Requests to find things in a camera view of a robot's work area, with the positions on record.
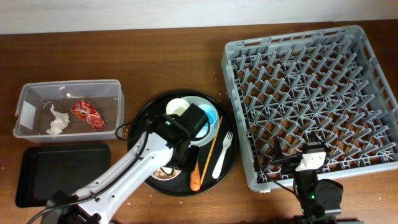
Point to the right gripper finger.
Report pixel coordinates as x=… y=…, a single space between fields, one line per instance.
x=278 y=154
x=315 y=140

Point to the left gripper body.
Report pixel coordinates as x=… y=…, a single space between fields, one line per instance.
x=189 y=159

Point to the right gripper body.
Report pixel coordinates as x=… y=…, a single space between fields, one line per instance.
x=291 y=163

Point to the cream white cup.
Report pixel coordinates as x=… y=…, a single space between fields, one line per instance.
x=176 y=106

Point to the pink bowl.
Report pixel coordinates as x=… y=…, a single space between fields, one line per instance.
x=165 y=173

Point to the orange carrot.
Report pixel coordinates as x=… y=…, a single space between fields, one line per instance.
x=195 y=179

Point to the red snack wrapper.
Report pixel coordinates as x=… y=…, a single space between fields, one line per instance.
x=87 y=112

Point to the white tissue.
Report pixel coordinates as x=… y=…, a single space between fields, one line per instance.
x=60 y=122

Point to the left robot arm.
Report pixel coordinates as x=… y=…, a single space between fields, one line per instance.
x=98 y=201

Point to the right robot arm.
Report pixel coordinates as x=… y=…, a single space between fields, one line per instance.
x=319 y=198

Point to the grey dishwasher rack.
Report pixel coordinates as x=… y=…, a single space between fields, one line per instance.
x=326 y=82

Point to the light blue plate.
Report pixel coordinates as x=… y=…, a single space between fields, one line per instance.
x=199 y=101

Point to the blue cup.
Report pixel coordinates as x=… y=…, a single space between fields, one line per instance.
x=212 y=115

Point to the wooden chopstick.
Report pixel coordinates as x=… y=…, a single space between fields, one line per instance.
x=210 y=152

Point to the white plastic fork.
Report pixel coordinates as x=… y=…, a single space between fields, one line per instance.
x=226 y=144

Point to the clear plastic bin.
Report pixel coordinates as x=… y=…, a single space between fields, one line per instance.
x=38 y=100

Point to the black rectangular tray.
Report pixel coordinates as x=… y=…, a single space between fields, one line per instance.
x=45 y=170

